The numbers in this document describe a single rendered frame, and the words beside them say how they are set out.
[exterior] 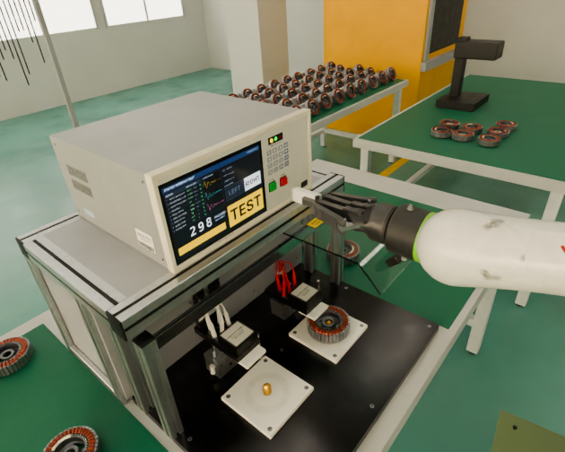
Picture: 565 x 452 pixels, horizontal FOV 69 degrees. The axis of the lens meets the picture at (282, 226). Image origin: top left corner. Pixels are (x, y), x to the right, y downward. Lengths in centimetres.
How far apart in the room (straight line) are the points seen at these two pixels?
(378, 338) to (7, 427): 90
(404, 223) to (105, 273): 57
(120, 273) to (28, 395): 49
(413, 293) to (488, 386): 91
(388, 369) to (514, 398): 112
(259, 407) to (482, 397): 128
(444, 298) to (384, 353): 31
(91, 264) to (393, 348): 73
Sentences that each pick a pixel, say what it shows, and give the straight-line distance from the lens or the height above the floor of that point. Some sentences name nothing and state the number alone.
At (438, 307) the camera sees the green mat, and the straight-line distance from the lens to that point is 128.
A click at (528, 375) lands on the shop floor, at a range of 224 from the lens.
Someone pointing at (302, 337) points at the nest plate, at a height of 78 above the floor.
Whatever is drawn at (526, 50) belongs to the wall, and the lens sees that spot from 592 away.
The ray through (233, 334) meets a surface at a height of 92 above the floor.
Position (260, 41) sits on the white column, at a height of 98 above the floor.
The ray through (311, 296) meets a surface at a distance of 109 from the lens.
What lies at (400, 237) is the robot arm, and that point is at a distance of 73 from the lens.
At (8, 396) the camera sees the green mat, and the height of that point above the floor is 75.
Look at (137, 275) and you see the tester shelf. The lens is 84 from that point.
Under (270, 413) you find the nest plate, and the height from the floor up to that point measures 78.
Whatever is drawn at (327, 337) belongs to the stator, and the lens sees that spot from 107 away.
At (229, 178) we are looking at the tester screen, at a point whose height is 125.
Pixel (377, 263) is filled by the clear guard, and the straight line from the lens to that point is 91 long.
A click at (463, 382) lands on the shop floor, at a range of 211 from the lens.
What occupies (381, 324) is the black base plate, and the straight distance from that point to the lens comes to 117.
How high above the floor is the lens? 159
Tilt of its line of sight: 32 degrees down
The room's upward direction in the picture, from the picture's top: 4 degrees counter-clockwise
